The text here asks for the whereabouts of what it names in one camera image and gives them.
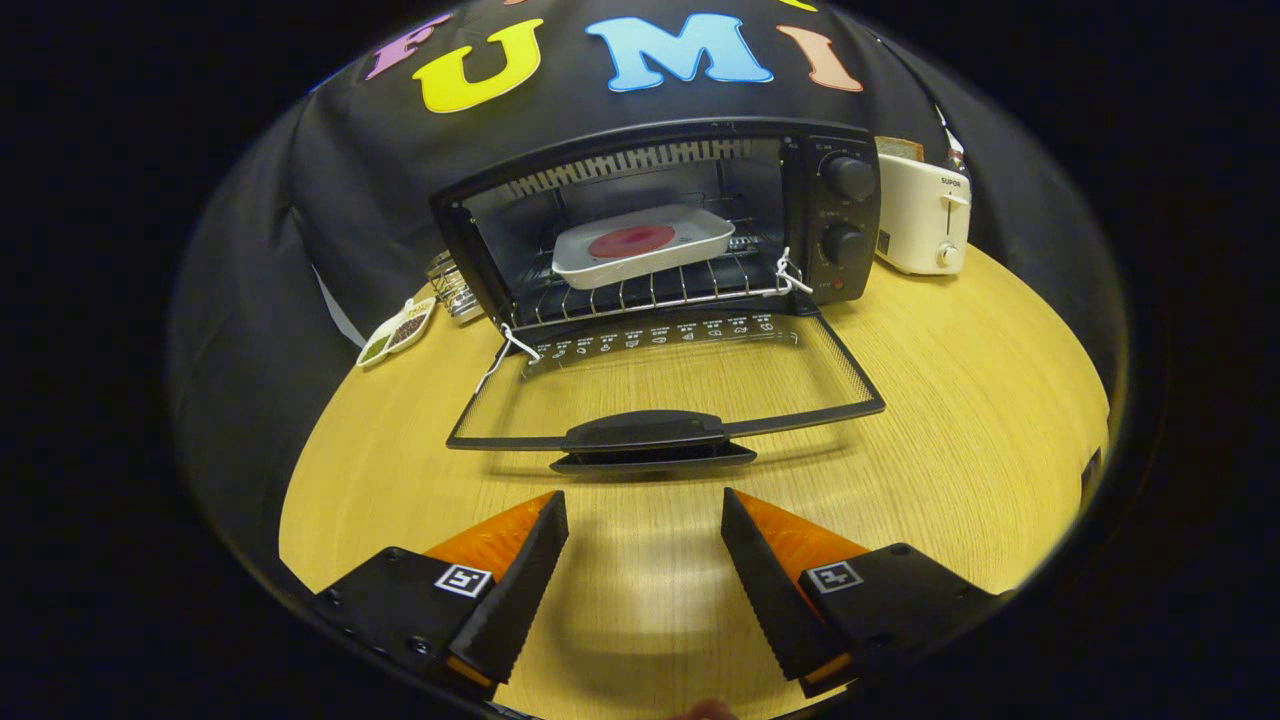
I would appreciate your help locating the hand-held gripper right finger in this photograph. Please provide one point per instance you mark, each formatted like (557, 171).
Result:
(765, 590)

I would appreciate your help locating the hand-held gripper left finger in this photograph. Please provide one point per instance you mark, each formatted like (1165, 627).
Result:
(520, 600)

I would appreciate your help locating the white rectangular food tray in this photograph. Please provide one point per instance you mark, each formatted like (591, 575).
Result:
(600, 267)

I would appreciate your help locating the pink ham slice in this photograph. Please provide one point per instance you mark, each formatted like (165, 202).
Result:
(630, 241)

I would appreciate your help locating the black toaster oven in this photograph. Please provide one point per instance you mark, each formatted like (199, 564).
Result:
(850, 212)

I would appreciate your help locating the white pop-up toaster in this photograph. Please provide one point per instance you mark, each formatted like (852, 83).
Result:
(915, 220)

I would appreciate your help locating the white divided dish of beans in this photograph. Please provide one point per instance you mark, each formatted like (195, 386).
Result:
(405, 328)

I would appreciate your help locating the clear glass jar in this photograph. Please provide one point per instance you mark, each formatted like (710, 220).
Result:
(455, 288)

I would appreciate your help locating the brown bread slice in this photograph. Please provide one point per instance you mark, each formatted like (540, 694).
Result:
(900, 148)

